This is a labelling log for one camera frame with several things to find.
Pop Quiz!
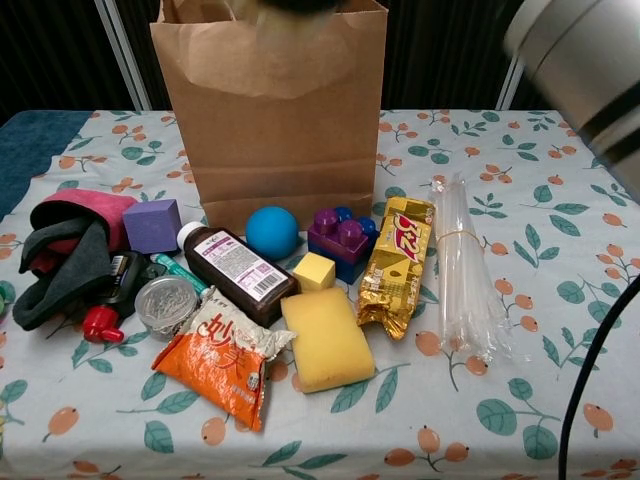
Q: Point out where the black bottle with red cap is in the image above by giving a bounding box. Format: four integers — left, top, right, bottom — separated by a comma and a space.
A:
82, 251, 151, 344

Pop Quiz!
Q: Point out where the clear round container of pins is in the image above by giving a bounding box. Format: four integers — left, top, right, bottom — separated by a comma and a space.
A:
133, 276, 200, 343

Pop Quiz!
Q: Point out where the yellow sponge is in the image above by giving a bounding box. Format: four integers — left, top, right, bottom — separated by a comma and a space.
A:
279, 287, 376, 395

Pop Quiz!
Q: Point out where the orange snack bag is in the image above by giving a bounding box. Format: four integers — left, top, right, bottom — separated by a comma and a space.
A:
151, 285, 297, 434

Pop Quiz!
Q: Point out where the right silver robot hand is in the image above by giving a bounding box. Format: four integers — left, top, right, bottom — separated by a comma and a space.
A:
263, 0, 337, 12

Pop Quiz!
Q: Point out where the dark grey cloth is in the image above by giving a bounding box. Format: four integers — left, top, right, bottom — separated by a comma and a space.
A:
12, 199, 114, 331

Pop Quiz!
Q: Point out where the purple foam cube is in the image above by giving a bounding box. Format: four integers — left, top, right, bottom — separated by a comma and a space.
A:
122, 198, 182, 254

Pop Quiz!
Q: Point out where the purple and blue toy brick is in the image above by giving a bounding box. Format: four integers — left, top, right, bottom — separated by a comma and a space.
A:
306, 205, 381, 285

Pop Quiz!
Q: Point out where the pink cloth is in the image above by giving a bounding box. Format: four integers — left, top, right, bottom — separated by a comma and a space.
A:
29, 188, 139, 254

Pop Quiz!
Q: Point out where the dark brown drink bottle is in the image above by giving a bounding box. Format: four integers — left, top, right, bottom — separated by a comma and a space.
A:
177, 221, 301, 329

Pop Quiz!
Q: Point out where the teal tube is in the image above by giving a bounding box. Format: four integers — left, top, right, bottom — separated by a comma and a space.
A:
149, 252, 210, 297

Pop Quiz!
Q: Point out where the clear straw bundle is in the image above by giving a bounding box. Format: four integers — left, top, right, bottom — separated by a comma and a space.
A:
428, 172, 531, 364

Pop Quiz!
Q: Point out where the small yellow foam cube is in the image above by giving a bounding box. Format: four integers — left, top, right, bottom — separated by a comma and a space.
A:
292, 251, 336, 294

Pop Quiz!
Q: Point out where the brown paper bag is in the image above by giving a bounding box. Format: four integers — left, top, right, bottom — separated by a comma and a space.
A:
149, 0, 390, 236

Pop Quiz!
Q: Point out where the blue ball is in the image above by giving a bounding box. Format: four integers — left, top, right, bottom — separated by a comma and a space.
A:
244, 205, 300, 261

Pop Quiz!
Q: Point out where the floral tablecloth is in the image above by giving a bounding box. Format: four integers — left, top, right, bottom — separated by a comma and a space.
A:
0, 109, 640, 480

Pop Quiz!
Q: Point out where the gold snack package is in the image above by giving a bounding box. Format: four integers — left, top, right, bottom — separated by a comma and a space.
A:
355, 196, 437, 342

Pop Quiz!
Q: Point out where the colourful feather toy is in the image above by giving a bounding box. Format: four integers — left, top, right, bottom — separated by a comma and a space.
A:
0, 280, 16, 326

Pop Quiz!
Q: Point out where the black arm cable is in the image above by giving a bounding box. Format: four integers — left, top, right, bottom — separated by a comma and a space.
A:
559, 272, 640, 480

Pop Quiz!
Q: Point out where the dark ribbed divider panel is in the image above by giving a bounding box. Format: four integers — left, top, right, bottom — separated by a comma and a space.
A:
0, 0, 134, 114
384, 0, 526, 111
117, 0, 174, 112

